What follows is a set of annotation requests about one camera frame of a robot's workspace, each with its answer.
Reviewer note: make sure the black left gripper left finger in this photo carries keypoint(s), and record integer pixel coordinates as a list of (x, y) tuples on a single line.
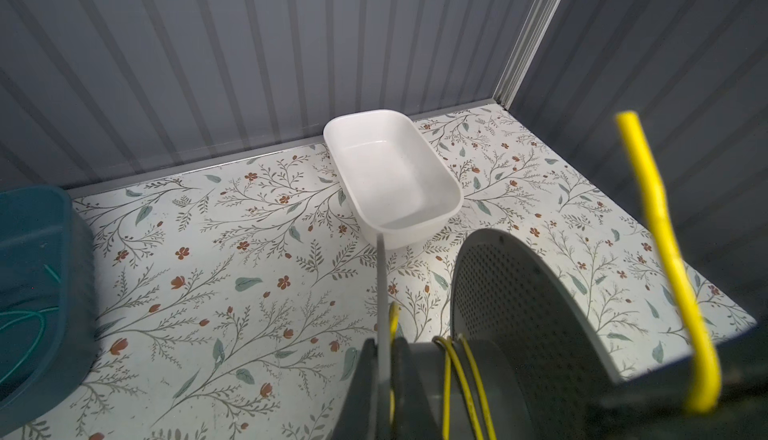
[(357, 419)]

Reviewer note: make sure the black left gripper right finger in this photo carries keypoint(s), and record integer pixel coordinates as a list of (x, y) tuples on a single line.
[(413, 418)]

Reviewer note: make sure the grey perforated cable spool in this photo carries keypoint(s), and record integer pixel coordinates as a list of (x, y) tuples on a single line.
[(520, 360)]

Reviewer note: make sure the white plastic tub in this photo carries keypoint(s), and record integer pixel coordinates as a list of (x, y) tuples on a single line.
[(400, 190)]

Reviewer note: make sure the teal plastic tub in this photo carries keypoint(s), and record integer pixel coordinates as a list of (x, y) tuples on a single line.
[(48, 303)]

